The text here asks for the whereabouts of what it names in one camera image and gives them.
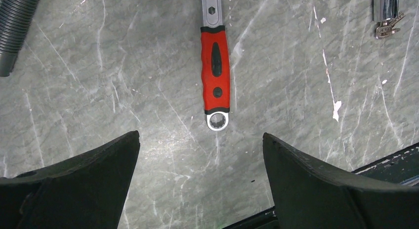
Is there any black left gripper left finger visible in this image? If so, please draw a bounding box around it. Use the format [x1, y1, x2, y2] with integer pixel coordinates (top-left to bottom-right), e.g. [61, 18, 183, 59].
[0, 131, 140, 229]

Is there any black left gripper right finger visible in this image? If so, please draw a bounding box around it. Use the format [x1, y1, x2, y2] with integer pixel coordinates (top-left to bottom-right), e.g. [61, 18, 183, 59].
[262, 133, 419, 229]

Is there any silver key bunch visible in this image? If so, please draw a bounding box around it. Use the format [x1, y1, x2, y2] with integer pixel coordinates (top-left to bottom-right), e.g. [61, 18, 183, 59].
[375, 12, 405, 39]

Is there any red handled adjustable wrench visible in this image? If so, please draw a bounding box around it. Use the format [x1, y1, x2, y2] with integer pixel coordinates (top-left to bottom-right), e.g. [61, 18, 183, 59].
[200, 0, 230, 131]

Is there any black corrugated hose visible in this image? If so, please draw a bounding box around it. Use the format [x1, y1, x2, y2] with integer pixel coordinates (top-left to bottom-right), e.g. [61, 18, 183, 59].
[0, 0, 43, 77]

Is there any red cable lock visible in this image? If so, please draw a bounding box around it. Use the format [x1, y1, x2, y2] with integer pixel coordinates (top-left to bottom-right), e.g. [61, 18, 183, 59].
[373, 0, 399, 22]

